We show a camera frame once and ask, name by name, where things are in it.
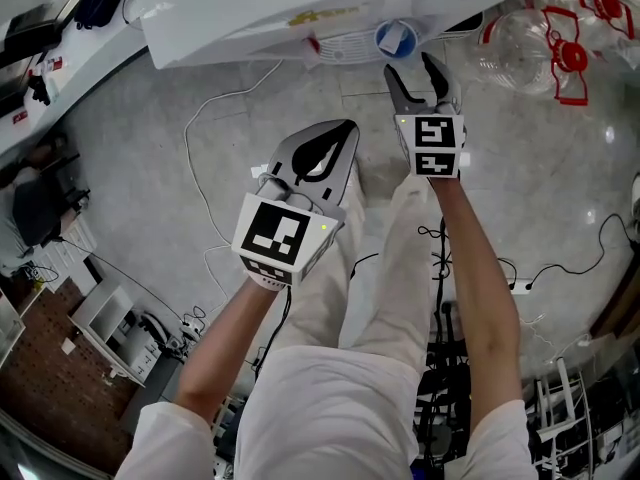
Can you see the person's white shirt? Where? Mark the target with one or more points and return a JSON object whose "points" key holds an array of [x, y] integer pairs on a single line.
{"points": [[325, 418]]}

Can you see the person's left forearm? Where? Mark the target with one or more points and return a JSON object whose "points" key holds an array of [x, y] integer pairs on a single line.
{"points": [[220, 363]]}

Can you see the white drawer unit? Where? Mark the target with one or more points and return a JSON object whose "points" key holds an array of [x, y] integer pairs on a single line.
{"points": [[65, 250]]}

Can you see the blue cup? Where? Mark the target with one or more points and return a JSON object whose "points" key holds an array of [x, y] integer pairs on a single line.
{"points": [[407, 43]]}

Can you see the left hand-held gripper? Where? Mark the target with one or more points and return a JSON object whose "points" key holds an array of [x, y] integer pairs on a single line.
{"points": [[270, 233]]}

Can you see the white power strip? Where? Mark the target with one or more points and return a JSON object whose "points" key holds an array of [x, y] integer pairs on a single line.
{"points": [[520, 286], [190, 328]]}

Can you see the black and white appliance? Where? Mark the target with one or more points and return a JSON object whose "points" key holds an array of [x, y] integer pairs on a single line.
{"points": [[462, 23]]}

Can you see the white curved counter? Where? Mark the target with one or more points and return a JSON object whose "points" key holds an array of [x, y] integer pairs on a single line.
{"points": [[75, 78]]}

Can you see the white water dispenser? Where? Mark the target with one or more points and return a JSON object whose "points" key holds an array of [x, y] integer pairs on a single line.
{"points": [[250, 13]]}

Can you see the white metal rack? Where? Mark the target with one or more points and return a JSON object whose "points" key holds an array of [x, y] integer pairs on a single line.
{"points": [[565, 408]]}

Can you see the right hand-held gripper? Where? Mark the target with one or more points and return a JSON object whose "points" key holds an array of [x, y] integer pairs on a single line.
{"points": [[432, 133]]}

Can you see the black bag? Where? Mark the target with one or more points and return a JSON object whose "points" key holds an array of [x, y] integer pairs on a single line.
{"points": [[102, 5]]}

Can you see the white shelf unit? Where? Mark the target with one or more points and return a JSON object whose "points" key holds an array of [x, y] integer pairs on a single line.
{"points": [[110, 323]]}

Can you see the person's right forearm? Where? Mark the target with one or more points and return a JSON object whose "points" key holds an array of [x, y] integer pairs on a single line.
{"points": [[480, 293]]}

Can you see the person's white trousers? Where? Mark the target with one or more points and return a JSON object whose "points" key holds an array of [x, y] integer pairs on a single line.
{"points": [[395, 268]]}

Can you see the black metal stand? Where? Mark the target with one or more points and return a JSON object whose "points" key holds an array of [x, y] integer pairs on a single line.
{"points": [[445, 368]]}

